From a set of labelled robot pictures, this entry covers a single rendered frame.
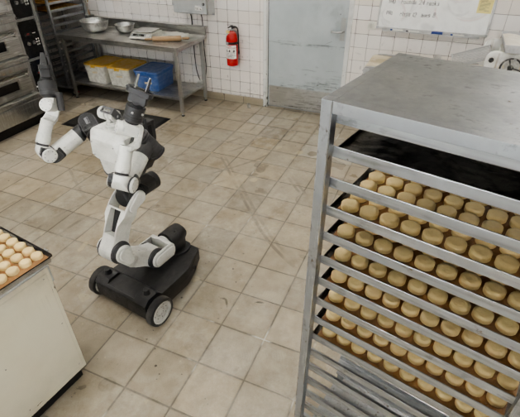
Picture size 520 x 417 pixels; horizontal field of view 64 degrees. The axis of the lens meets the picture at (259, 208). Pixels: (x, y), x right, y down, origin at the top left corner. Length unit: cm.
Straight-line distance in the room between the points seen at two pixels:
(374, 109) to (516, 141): 27
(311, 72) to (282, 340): 375
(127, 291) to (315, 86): 377
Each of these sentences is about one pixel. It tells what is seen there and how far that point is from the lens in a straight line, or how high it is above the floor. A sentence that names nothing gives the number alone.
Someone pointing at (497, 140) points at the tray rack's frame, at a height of 182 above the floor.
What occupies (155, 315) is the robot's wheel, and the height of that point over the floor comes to 13.
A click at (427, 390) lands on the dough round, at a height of 96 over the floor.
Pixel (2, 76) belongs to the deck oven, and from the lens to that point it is 570.
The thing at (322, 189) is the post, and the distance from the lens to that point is 108.
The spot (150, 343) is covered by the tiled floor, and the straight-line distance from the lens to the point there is 278.
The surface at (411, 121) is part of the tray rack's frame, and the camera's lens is 92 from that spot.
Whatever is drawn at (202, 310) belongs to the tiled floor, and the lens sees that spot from 289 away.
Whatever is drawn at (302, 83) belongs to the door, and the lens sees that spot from 568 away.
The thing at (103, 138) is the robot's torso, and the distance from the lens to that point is 235.
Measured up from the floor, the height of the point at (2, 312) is 77.
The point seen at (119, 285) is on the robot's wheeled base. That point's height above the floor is 19.
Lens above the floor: 216
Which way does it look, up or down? 35 degrees down
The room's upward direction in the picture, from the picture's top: straight up
